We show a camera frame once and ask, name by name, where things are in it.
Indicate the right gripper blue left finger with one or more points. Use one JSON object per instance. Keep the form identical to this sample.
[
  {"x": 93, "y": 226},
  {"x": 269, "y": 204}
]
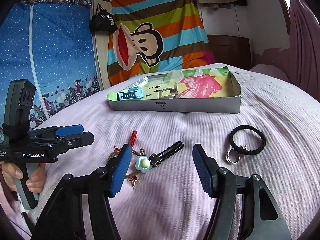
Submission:
[{"x": 62, "y": 217}]

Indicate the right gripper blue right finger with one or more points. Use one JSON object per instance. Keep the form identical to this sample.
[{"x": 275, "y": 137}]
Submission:
[{"x": 261, "y": 217}]

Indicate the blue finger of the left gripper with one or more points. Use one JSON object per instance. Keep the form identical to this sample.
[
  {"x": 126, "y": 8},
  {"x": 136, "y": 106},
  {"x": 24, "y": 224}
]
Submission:
[
  {"x": 56, "y": 131},
  {"x": 75, "y": 139}
]

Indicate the small gold earring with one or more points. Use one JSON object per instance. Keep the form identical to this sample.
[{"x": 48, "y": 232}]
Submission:
[{"x": 133, "y": 180}]

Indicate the black clip with flower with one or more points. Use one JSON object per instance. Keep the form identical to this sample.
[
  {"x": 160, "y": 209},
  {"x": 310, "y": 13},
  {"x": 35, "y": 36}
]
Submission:
[{"x": 145, "y": 163}]

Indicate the light blue watch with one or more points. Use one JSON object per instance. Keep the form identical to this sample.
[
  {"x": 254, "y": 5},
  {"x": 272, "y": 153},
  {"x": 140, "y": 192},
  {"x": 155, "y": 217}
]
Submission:
[{"x": 133, "y": 93}]

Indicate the beige hair claw clip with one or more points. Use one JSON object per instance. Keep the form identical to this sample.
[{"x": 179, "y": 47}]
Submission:
[{"x": 169, "y": 93}]

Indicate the person's left hand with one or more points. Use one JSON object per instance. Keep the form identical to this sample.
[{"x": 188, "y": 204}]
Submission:
[{"x": 35, "y": 183}]

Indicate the pink striped bed cover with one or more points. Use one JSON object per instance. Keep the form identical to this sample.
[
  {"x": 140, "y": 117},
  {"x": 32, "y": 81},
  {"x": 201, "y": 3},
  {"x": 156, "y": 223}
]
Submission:
[{"x": 169, "y": 201}]

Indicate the blue fabric wardrobe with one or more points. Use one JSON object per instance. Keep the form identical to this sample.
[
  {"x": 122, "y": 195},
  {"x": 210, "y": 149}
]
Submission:
[{"x": 48, "y": 42}]

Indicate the black tote bag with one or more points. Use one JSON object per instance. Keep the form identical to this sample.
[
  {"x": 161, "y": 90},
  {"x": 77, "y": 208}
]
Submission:
[{"x": 102, "y": 20}]

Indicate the grey cardboard tray box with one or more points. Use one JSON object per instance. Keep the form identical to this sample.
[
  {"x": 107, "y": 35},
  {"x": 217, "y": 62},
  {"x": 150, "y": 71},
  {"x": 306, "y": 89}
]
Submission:
[{"x": 183, "y": 105}]

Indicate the striped monkey bed sheet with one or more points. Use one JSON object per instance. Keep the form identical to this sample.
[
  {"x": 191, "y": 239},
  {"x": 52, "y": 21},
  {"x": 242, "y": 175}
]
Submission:
[{"x": 155, "y": 36}]

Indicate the colourful paper tray liner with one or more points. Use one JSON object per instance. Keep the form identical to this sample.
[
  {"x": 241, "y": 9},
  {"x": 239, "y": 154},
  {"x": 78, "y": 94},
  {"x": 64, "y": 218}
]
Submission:
[{"x": 196, "y": 83}]

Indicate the pink pillow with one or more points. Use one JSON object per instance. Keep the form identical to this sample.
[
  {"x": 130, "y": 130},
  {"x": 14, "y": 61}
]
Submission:
[{"x": 270, "y": 70}]

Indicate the pink curtain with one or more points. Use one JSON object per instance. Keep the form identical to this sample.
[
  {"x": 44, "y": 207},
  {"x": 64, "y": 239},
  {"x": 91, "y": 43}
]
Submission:
[{"x": 301, "y": 59}]

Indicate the dark wooden headboard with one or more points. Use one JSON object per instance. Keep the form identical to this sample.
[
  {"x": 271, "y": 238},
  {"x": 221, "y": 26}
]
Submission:
[{"x": 231, "y": 50}]

